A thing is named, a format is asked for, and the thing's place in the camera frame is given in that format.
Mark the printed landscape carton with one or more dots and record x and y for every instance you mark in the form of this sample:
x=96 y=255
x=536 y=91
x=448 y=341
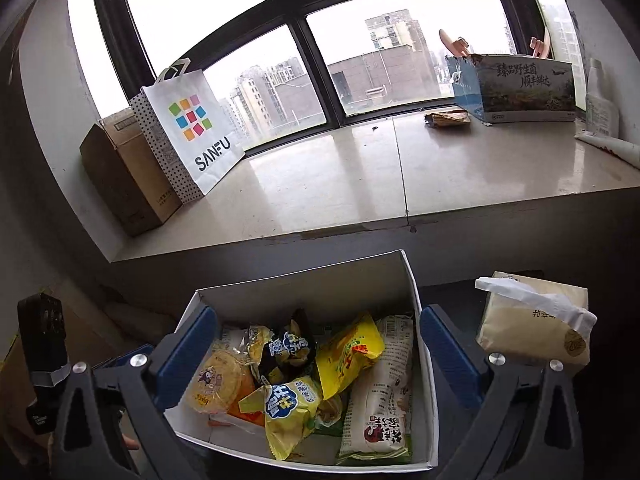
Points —
x=525 y=90

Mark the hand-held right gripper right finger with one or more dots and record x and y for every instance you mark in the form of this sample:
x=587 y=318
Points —
x=450 y=360

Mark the tissue pack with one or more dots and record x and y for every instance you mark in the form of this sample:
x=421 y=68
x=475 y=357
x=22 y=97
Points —
x=530 y=330

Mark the yellow red-print snack packet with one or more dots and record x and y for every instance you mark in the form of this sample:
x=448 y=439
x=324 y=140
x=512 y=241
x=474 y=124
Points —
x=347 y=355

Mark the orange snack packet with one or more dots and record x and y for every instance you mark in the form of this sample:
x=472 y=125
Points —
x=247 y=402

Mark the white pouch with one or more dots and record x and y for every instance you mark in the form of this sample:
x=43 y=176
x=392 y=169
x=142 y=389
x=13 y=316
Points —
x=602 y=100

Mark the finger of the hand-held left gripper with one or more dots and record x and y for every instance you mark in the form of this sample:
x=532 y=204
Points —
x=127 y=352

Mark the black window frame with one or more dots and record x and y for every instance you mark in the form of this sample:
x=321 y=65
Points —
x=310 y=55

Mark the brown cardboard box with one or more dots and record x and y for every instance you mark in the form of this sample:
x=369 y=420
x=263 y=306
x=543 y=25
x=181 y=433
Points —
x=125 y=180

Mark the pink plastic piece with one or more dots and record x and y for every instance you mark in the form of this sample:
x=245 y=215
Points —
x=540 y=42
x=452 y=42

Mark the white cardboard box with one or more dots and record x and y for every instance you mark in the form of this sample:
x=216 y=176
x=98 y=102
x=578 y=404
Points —
x=350 y=280

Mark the white paper shopping bag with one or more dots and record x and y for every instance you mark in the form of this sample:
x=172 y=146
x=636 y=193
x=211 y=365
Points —
x=195 y=130

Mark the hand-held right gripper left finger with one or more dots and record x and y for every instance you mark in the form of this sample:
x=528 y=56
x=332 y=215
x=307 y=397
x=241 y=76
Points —
x=182 y=360

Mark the person's left hand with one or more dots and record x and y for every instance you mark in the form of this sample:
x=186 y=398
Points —
x=131 y=443

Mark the long white snack packet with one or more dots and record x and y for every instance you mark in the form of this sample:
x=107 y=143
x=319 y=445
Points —
x=382 y=395

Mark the round rice cracker packet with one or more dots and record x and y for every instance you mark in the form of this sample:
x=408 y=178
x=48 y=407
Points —
x=217 y=380

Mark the white tube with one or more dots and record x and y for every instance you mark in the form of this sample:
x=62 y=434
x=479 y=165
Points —
x=610 y=147

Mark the black snack packet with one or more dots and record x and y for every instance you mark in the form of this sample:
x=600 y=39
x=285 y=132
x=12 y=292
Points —
x=287 y=350

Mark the crumpled brown wrapper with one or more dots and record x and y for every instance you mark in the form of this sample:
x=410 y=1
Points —
x=447 y=120

